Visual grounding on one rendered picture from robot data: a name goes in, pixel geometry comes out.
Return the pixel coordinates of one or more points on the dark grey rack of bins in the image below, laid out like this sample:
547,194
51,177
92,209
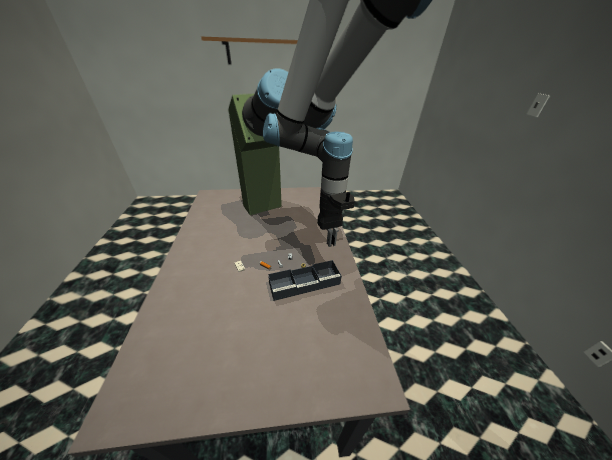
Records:
290,283

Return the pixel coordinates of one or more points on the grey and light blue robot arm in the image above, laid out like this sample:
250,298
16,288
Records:
289,111

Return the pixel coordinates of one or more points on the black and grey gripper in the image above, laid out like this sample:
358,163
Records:
333,200

